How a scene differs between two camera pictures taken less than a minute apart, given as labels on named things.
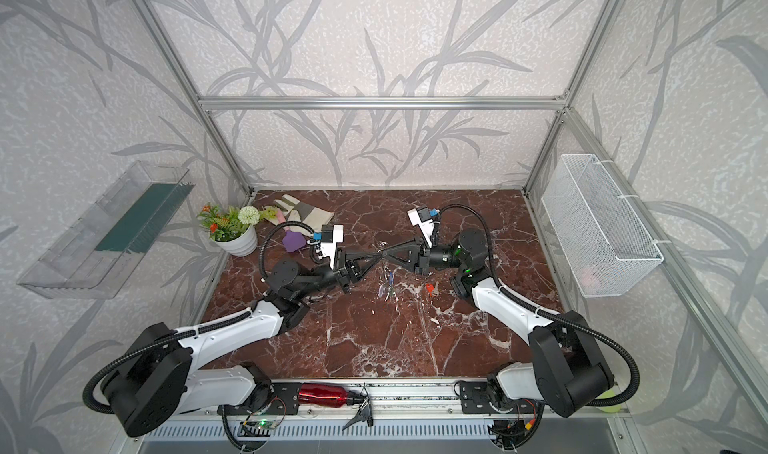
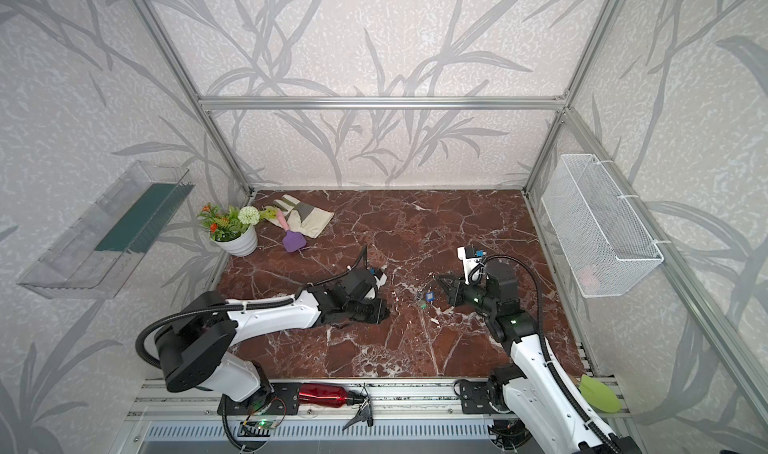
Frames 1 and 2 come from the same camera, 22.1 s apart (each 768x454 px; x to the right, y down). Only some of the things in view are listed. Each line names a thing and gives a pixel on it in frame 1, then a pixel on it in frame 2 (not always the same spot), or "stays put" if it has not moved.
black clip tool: x=364 y=412 stays put
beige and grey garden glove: x=295 y=211 stays put
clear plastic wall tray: x=94 y=255 stays put
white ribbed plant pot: x=243 y=245 stays put
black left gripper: x=346 y=269 -> x=365 y=309
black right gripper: x=420 y=256 -> x=463 y=293
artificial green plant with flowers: x=229 y=223 stays put
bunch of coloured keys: x=387 y=288 -> x=426 y=298
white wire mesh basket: x=601 y=243 stays put
